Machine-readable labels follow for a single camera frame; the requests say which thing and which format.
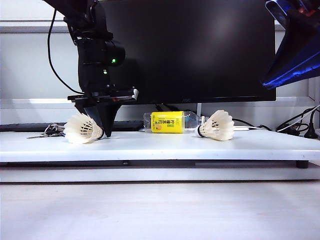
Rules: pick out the black keyboard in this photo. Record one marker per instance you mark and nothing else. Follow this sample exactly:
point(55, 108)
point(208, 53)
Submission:
point(130, 125)

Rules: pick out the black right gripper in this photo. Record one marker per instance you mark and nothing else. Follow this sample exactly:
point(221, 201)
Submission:
point(307, 15)

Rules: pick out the black board foot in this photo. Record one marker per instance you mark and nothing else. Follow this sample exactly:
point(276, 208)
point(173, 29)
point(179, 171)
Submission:
point(302, 165)

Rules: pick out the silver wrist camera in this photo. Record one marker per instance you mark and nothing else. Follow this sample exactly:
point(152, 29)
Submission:
point(277, 11)
point(135, 93)

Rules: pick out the grey aluminium partition frame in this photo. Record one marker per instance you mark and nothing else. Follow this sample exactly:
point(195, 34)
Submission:
point(25, 27)

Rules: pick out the black computer monitor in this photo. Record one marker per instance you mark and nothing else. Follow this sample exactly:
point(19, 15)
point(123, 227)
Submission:
point(200, 50)

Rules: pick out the plastic bottle with yellow label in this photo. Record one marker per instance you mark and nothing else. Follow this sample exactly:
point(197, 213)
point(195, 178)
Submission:
point(170, 117)

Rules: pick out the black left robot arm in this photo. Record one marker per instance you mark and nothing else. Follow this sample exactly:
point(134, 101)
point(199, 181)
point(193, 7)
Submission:
point(82, 15)

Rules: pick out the bunch of metal keys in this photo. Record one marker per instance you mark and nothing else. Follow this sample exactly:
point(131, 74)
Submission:
point(50, 131)

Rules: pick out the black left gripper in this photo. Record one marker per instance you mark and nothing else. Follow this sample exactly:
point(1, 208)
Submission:
point(95, 80)

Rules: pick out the silver monitor stand post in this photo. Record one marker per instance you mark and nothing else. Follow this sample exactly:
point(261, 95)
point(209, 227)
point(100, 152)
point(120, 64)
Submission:
point(199, 110)

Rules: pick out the white feather shuttlecock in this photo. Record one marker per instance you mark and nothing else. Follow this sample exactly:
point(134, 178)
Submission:
point(222, 127)

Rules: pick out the white raised desk board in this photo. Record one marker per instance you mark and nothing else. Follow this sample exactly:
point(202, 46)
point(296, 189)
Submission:
point(160, 147)

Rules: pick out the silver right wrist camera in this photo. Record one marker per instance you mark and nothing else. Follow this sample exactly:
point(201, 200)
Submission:
point(277, 11)

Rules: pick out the shuttlecock with green cork sticker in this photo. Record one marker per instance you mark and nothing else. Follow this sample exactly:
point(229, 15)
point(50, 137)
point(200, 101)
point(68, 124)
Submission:
point(75, 130)

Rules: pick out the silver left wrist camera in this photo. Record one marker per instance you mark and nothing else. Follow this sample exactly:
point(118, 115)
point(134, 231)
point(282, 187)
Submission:
point(135, 93)

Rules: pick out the black power plug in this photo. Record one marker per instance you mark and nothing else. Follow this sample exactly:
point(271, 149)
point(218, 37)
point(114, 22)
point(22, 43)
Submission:
point(311, 133)

